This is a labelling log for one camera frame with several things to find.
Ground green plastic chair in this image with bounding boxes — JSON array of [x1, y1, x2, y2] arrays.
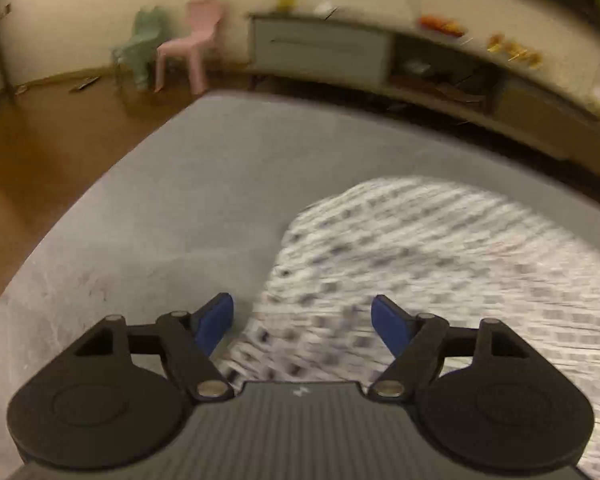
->
[[111, 6, 170, 92]]

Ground pink plastic chair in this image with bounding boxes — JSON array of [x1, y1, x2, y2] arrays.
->
[[154, 0, 227, 95]]

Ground orange items on cabinet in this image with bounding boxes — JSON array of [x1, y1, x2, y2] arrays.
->
[[419, 15, 466, 37]]

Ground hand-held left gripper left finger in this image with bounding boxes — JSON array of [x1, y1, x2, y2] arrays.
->
[[74, 292, 235, 404]]

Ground long low cabinet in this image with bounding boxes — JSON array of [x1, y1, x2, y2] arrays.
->
[[247, 10, 600, 161]]

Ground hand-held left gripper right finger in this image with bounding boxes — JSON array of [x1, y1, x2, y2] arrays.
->
[[367, 295, 532, 402]]

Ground yellow orange jars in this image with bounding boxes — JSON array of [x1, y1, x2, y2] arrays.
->
[[487, 34, 542, 66]]

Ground white patterned garment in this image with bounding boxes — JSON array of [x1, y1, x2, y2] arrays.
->
[[215, 175, 600, 480]]

